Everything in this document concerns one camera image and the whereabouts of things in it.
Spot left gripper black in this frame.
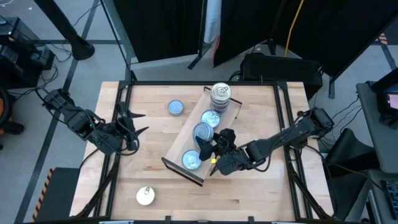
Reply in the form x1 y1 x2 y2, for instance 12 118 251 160
115 101 149 152

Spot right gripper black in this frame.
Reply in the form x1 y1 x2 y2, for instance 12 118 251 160
198 128 250 177

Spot red label white tuna can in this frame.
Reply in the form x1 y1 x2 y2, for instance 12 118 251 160
200 109 222 129

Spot teal skipjack tuna can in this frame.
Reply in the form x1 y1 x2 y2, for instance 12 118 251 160
181 149 203 171

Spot white-lid can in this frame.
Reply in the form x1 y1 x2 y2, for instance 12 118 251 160
136 186 155 207

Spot wooden shelf black metal legs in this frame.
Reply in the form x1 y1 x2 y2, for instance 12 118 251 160
161 86 243 188

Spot black pole with round base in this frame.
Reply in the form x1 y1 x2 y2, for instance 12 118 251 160
32 0 96 62

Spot black equipment case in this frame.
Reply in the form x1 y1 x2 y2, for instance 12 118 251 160
239 52 324 101

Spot black curtain panel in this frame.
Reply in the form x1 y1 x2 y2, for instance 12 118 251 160
213 0 398 79
112 0 206 63

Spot black hazard-striped floor plate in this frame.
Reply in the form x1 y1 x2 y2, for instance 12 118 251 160
30 167 81 223

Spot white tarp strip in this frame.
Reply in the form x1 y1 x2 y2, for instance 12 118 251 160
202 0 223 54

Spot orange black machine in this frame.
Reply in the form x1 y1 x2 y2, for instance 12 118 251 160
0 86 25 136

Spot black chair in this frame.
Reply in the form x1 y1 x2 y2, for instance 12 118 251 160
323 127 379 218

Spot black equipment rack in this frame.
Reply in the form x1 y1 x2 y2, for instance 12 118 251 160
0 17 56 90

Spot grey desk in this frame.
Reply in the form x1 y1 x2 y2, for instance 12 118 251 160
355 80 398 175

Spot black monitor pink screen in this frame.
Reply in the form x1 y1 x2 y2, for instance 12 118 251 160
369 67 398 130

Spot black keyboard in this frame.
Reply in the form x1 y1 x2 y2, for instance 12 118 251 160
379 179 398 220

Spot black aluminium rig frame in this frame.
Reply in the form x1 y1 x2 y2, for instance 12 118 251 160
74 80 335 224

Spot yellow hanging cable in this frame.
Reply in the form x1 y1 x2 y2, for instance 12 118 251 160
284 0 305 57

